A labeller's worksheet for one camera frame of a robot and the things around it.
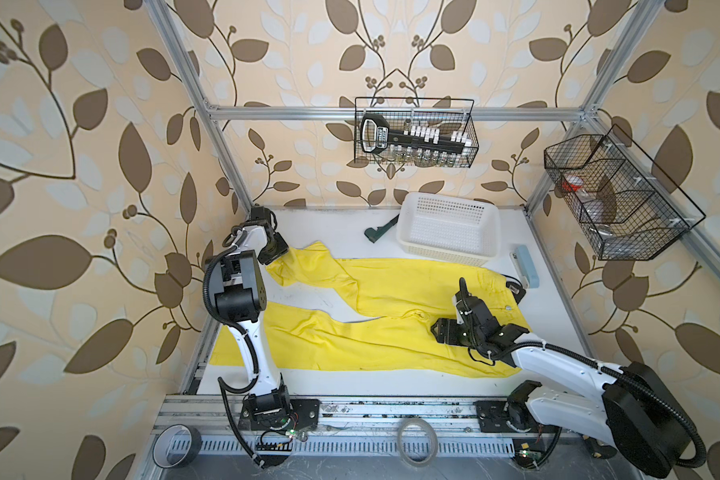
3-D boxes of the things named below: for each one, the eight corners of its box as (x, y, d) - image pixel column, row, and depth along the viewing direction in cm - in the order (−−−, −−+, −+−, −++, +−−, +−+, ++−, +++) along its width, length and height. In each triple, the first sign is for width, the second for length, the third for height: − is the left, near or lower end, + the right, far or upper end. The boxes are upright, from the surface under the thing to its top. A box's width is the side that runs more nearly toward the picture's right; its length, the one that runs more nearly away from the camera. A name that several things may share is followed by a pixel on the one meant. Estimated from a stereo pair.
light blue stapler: (522, 289, 100) (529, 281, 95) (510, 254, 109) (515, 245, 105) (535, 289, 100) (542, 280, 95) (521, 254, 109) (527, 245, 105)
